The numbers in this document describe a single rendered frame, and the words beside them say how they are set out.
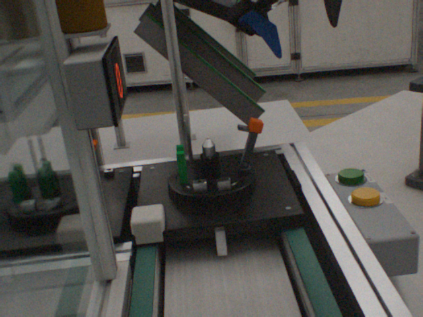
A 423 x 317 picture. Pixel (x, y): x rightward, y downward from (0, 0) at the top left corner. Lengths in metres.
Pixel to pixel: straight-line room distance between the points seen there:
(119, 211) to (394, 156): 0.64
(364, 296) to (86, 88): 0.37
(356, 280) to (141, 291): 0.25
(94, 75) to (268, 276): 0.36
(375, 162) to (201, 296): 0.60
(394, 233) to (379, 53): 4.36
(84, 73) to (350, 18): 4.48
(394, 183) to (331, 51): 3.94
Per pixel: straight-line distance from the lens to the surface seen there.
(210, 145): 0.81
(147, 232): 0.75
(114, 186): 0.90
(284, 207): 0.77
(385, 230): 0.74
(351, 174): 0.86
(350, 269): 0.66
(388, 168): 1.15
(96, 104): 0.54
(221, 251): 0.75
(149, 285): 0.69
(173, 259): 0.78
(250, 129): 0.81
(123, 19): 5.04
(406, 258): 0.75
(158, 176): 0.91
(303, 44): 4.94
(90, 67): 0.53
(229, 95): 1.02
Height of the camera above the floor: 1.34
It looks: 23 degrees down
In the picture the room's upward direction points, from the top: 7 degrees counter-clockwise
